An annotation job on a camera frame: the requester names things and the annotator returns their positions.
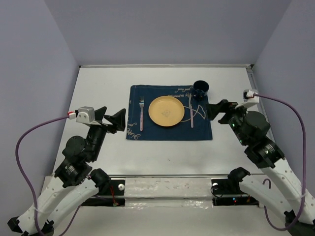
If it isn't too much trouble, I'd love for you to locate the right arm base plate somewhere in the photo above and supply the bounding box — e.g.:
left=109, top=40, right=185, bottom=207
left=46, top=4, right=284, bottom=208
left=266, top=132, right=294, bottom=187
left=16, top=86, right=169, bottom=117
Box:
left=210, top=178, right=259, bottom=207

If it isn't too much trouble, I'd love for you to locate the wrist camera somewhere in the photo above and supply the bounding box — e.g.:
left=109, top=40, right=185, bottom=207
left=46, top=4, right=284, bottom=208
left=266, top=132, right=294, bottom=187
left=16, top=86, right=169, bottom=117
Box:
left=67, top=106, right=100, bottom=125
left=235, top=89, right=259, bottom=109

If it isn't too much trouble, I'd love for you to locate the pink handled fork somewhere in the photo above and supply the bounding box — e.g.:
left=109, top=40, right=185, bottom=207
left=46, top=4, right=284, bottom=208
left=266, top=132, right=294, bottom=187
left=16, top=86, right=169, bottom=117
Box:
left=139, top=96, right=144, bottom=131

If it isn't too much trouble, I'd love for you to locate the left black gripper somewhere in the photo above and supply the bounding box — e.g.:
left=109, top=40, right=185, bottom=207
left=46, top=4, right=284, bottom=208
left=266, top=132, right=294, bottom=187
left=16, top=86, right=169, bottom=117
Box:
left=88, top=106, right=127, bottom=160

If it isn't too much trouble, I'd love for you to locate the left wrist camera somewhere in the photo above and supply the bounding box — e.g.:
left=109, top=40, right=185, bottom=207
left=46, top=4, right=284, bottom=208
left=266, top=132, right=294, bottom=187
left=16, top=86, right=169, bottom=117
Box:
left=67, top=106, right=100, bottom=125

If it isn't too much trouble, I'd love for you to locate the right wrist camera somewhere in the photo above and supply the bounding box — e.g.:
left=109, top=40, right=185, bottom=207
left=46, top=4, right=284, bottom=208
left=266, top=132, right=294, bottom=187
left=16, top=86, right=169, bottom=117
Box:
left=235, top=89, right=259, bottom=109

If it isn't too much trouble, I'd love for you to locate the blue fish placemat cloth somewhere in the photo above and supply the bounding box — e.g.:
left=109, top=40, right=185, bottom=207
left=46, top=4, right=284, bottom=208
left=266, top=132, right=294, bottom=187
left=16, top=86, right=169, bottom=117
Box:
left=126, top=85, right=213, bottom=141

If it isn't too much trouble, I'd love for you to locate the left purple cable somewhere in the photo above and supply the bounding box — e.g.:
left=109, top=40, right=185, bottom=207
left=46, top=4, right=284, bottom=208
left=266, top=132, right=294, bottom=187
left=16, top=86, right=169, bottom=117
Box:
left=15, top=115, right=82, bottom=236

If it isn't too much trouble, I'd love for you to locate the yellow plate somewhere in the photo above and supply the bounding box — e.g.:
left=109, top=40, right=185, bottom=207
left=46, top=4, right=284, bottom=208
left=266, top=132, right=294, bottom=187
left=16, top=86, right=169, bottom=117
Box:
left=148, top=96, right=185, bottom=127

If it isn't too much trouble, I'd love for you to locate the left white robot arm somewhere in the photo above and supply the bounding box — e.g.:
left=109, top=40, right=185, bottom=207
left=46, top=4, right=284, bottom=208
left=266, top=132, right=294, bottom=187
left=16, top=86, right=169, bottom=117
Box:
left=7, top=106, right=126, bottom=236

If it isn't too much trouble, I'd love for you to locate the pink handled knife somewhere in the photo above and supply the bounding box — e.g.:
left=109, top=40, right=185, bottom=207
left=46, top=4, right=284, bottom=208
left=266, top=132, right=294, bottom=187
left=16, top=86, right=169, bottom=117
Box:
left=189, top=93, right=194, bottom=128

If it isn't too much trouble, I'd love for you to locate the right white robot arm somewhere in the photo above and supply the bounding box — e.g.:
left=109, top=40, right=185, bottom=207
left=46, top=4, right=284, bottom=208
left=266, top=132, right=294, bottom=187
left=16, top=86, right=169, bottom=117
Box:
left=206, top=99, right=315, bottom=236

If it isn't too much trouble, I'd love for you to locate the dark blue cup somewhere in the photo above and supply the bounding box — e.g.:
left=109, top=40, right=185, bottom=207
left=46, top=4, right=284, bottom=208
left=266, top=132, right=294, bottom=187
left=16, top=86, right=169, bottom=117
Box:
left=191, top=80, right=209, bottom=101

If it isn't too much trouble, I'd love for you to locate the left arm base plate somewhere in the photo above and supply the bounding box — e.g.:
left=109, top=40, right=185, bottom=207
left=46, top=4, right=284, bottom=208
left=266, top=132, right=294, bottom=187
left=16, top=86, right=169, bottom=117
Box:
left=82, top=177, right=126, bottom=207

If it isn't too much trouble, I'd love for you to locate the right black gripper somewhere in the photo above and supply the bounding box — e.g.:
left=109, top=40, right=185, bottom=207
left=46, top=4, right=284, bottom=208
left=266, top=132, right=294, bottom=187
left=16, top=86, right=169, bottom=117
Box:
left=205, top=98, right=252, bottom=145

